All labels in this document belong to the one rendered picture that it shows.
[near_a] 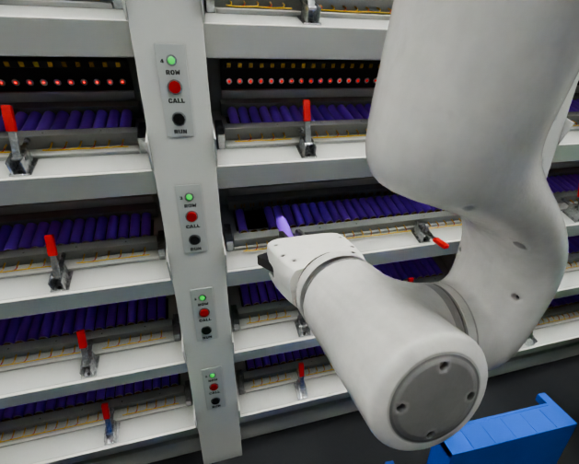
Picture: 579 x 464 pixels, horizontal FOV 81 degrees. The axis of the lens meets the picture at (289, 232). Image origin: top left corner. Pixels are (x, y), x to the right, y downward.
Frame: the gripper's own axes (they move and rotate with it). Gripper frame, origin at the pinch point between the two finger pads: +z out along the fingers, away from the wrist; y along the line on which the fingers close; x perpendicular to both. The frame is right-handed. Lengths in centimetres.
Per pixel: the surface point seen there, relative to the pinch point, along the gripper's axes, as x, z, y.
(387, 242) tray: 7.8, 16.0, -24.9
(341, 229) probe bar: 4.4, 18.1, -15.4
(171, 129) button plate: -16.6, 10.0, 15.2
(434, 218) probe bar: 4.4, 18.0, -37.8
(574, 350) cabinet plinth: 58, 26, -103
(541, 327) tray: 45, 24, -84
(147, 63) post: -25.3, 8.8, 17.1
